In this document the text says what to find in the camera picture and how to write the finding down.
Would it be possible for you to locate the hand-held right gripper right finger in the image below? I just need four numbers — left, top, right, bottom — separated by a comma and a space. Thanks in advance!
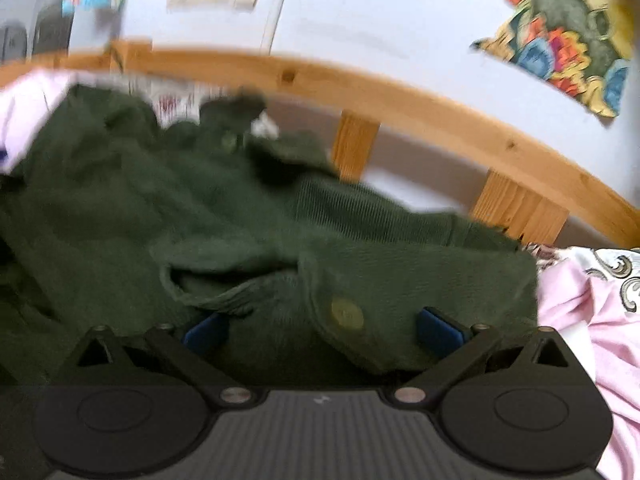
391, 307, 587, 407

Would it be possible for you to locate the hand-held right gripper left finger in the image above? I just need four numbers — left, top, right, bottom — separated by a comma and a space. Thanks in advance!
66, 312, 254, 407

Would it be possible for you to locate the dark green corduroy jacket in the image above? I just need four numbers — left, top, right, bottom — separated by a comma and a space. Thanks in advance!
0, 82, 542, 387

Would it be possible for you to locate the pink bed sheet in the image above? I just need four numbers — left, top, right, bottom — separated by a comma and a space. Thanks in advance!
0, 69, 640, 480

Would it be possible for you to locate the white floral bedspread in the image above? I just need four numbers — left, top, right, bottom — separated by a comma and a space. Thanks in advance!
150, 85, 640, 314

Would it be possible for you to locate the grey standing fan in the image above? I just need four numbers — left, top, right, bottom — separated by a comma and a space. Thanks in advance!
0, 20, 29, 64

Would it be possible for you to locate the wooden bed frame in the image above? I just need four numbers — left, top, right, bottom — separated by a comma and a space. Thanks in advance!
0, 40, 640, 252

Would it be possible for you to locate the colourful landscape wall poster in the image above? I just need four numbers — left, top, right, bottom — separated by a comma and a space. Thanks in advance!
469, 0, 632, 119

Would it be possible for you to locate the white wall pipe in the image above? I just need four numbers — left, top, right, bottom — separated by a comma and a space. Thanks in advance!
261, 0, 297, 54

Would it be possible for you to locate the dark grey wall cabinet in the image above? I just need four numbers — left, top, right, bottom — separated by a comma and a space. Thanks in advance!
32, 2, 77, 57

